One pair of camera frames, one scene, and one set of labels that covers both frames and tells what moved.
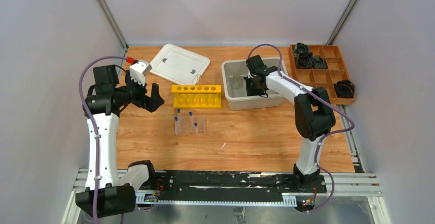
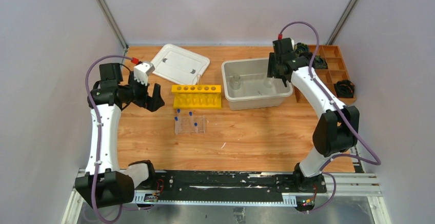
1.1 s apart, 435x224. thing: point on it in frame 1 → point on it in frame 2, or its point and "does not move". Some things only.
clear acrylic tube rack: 190,124 does not move
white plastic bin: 233,72 does not move
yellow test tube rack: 197,96 does not move
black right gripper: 249,92 → 272,71
